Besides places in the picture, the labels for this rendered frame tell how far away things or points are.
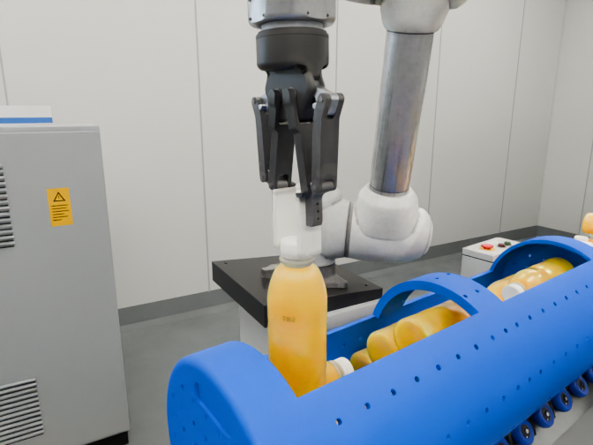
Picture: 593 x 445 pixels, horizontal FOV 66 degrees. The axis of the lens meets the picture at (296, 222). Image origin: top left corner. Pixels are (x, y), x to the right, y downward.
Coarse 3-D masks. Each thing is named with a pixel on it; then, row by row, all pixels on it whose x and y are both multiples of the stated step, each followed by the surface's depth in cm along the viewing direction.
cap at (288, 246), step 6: (282, 240) 52; (288, 240) 52; (294, 240) 52; (282, 246) 51; (288, 246) 50; (294, 246) 50; (282, 252) 51; (288, 252) 51; (294, 252) 50; (288, 258) 51; (294, 258) 51; (306, 258) 51
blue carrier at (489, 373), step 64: (512, 256) 110; (576, 256) 98; (384, 320) 87; (512, 320) 69; (576, 320) 78; (192, 384) 53; (256, 384) 47; (384, 384) 52; (448, 384) 57; (512, 384) 64
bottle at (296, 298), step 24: (288, 264) 51; (312, 264) 53; (288, 288) 50; (312, 288) 51; (288, 312) 50; (312, 312) 51; (288, 336) 51; (312, 336) 52; (288, 360) 52; (312, 360) 52; (312, 384) 53
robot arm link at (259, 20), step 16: (256, 0) 44; (272, 0) 42; (288, 0) 42; (304, 0) 42; (320, 0) 43; (256, 16) 44; (272, 16) 42; (288, 16) 42; (304, 16) 42; (320, 16) 43
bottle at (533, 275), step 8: (536, 264) 95; (544, 264) 94; (552, 264) 95; (560, 264) 96; (568, 264) 97; (520, 272) 91; (528, 272) 90; (536, 272) 90; (544, 272) 91; (552, 272) 92; (560, 272) 93; (512, 280) 91; (520, 280) 89; (528, 280) 89; (536, 280) 89; (544, 280) 89; (528, 288) 88
